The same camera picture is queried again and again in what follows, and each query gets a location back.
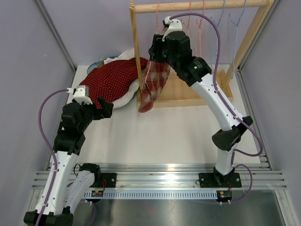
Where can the white ruffled skirt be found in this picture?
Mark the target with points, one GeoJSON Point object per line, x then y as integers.
{"type": "Point", "coordinates": [122, 101]}

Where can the red polka dot skirt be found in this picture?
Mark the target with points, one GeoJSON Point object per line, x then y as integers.
{"type": "Point", "coordinates": [111, 81]}

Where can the white shirt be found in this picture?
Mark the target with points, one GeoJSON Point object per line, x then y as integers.
{"type": "Point", "coordinates": [108, 60]}

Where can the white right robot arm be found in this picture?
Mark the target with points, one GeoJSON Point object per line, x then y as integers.
{"type": "Point", "coordinates": [198, 75]}

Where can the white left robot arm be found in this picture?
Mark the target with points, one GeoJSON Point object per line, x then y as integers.
{"type": "Point", "coordinates": [59, 198]}

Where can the teal plastic tub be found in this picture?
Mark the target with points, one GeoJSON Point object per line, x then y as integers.
{"type": "Point", "coordinates": [93, 66]}

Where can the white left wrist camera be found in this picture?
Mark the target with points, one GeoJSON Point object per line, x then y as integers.
{"type": "Point", "coordinates": [80, 94]}

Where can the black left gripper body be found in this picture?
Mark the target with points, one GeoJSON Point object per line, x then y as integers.
{"type": "Point", "coordinates": [90, 112]}

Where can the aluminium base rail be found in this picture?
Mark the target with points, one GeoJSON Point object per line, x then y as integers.
{"type": "Point", "coordinates": [184, 176]}

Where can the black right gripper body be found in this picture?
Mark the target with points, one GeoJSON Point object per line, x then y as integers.
{"type": "Point", "coordinates": [160, 51]}

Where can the white slotted cable duct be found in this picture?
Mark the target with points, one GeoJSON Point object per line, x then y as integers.
{"type": "Point", "coordinates": [152, 194]}

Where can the blue wire hanger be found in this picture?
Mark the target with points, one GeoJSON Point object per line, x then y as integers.
{"type": "Point", "coordinates": [212, 40]}
{"type": "Point", "coordinates": [236, 24]}

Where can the wooden clothes rack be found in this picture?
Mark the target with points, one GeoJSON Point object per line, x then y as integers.
{"type": "Point", "coordinates": [176, 93]}

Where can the pink wire hanger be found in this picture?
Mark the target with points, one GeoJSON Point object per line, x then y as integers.
{"type": "Point", "coordinates": [199, 23]}
{"type": "Point", "coordinates": [192, 28]}
{"type": "Point", "coordinates": [157, 32]}

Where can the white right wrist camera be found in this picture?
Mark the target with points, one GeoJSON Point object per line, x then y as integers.
{"type": "Point", "coordinates": [173, 25]}

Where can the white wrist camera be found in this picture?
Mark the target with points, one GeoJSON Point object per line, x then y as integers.
{"type": "Point", "coordinates": [80, 94]}
{"type": "Point", "coordinates": [173, 25]}

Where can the red plaid skirt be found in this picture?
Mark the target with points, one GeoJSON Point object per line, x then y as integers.
{"type": "Point", "coordinates": [155, 77]}

